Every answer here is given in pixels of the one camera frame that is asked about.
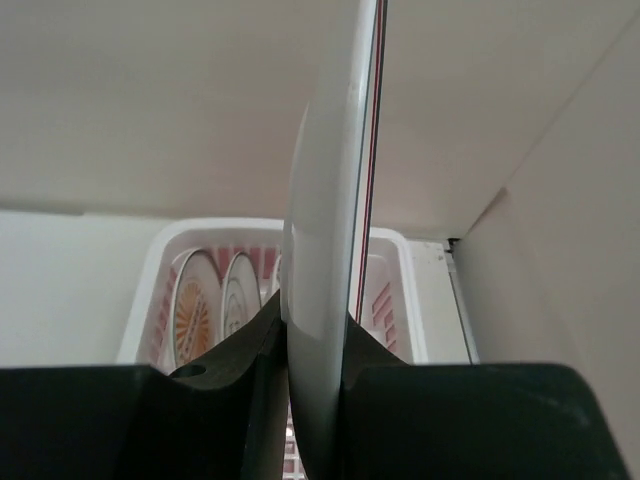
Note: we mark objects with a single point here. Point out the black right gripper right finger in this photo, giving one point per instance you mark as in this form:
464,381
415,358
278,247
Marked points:
468,421

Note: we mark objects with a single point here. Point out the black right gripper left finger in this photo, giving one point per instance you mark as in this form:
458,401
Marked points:
220,416

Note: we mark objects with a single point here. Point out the orange sunburst plate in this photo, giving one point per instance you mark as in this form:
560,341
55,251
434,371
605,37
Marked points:
195,307
325,229

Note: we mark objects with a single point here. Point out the white plate grey floral emblem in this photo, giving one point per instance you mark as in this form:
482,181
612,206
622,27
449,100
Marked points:
241,296

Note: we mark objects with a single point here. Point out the green red rimmed plate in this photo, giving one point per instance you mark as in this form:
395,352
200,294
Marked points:
275,279

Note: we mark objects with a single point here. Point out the white pink dish rack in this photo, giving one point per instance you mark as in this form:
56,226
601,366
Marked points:
390,310

